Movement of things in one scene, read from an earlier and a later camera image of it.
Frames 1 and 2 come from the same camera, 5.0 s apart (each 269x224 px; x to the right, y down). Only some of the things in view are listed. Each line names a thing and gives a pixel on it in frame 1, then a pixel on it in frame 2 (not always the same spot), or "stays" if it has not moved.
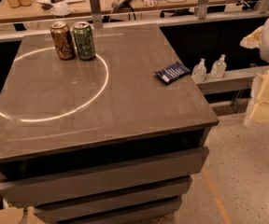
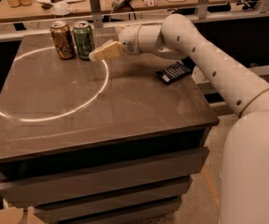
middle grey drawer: [60, 211] stays
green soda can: [84, 40] stays
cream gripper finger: [252, 41] -> [128, 41]
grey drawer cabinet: [105, 126] stays
